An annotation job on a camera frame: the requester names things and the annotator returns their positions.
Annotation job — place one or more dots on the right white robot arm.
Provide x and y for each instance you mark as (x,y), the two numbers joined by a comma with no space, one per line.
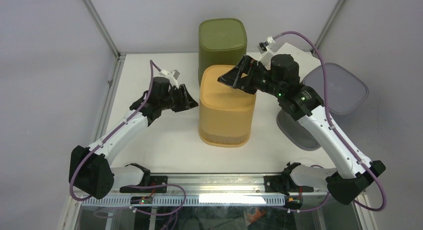
(353,171)

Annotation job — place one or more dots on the white slotted cable duct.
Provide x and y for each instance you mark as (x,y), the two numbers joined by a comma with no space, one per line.
(206,200)

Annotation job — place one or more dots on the white perforated plastic basket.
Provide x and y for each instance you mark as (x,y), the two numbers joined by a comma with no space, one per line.
(300,56)

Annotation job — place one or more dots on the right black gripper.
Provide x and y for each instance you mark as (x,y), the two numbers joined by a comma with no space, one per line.
(247,66)

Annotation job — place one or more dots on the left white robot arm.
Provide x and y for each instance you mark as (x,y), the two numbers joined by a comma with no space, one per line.
(90,167)

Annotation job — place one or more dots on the grey slatted waste bin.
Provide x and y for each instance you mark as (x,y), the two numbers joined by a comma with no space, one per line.
(345,93)

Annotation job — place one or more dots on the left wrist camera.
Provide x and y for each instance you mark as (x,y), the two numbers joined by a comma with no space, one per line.
(172,76)

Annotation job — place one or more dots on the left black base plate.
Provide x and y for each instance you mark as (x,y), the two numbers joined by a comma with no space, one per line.
(151,181)

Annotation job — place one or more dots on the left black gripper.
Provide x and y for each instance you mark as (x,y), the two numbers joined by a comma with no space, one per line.
(185,101)

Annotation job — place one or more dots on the yellow slatted waste bin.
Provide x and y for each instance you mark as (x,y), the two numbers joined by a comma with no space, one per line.
(226,114)

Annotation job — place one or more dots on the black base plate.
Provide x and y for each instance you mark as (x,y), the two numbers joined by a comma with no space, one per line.
(283,185)
(151,181)

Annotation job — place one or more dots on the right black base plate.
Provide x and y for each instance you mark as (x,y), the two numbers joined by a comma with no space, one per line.
(283,185)

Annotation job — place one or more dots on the orange object under table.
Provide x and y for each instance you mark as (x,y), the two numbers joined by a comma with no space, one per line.
(254,213)

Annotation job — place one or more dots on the green slatted waste bin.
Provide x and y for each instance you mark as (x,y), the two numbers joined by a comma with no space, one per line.
(222,41)

